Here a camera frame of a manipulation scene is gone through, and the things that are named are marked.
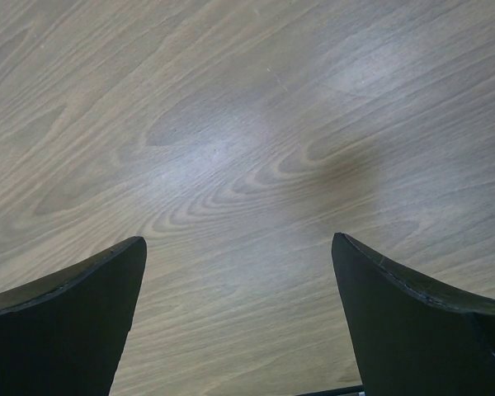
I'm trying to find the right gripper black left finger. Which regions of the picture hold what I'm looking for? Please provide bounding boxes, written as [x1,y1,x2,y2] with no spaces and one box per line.
[0,237,147,395]

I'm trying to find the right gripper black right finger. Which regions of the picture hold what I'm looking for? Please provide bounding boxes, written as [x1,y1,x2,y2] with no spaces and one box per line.
[332,233,495,395]

